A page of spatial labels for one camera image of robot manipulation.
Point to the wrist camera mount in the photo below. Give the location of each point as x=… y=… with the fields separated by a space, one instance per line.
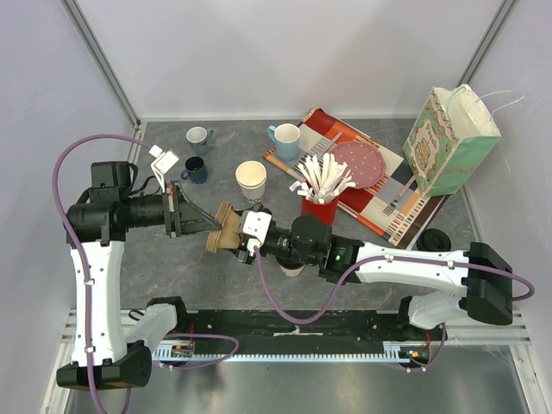
x=255 y=224
x=162 y=163

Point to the stack of black lids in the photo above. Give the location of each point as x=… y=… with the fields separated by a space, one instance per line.
x=433 y=240

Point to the white grey ceramic mug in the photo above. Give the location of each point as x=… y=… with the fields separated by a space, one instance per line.
x=199 y=140

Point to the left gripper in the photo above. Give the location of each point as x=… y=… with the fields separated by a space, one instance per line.
x=186 y=218

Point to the metal fork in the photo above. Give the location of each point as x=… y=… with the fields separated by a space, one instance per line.
x=390 y=208

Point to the dark blue ceramic mug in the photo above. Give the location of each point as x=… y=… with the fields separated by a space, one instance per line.
x=195 y=170

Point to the pink polka dot plate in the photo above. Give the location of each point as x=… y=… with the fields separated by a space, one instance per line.
x=365 y=164

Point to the single white paper cup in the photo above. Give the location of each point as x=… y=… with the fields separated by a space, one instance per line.
x=291 y=269

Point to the light blue ceramic mug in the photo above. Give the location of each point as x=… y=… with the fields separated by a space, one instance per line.
x=286 y=140

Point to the green paper gift bag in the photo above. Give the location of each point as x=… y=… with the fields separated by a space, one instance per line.
x=452 y=135

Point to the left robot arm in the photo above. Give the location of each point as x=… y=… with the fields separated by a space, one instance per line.
x=101 y=219

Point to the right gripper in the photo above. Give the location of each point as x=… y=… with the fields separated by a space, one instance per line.
x=243 y=248

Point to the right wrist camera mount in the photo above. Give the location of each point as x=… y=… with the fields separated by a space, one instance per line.
x=255 y=224

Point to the colourful magazine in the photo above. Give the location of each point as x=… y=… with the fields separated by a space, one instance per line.
x=320 y=133

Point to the red cup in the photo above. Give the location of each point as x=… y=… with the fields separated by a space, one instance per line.
x=326 y=213

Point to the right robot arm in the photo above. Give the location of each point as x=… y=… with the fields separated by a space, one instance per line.
x=475 y=283

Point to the aluminium frame rail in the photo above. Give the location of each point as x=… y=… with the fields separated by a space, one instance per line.
x=86 y=33

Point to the white stir sticks bundle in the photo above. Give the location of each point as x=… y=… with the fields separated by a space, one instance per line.
x=324 y=179

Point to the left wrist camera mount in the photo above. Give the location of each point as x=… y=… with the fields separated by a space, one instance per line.
x=162 y=163

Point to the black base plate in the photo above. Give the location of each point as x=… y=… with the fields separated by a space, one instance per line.
x=376 y=327

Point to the cardboard cup carrier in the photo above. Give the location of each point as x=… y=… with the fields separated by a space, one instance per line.
x=228 y=236

